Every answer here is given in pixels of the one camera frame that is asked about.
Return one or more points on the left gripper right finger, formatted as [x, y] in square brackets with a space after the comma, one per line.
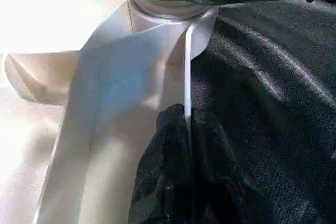
[226, 187]

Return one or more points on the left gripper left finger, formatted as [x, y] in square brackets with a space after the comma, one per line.
[163, 177]

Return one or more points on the white plastic table top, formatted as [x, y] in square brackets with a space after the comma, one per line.
[105, 77]

